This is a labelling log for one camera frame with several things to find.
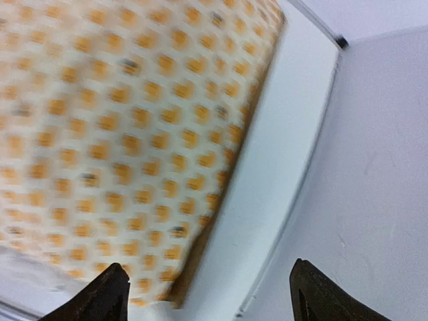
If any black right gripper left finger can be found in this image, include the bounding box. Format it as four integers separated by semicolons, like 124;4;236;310
39;263;130;321

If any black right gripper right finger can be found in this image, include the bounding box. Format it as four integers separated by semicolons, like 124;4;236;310
289;258;388;321

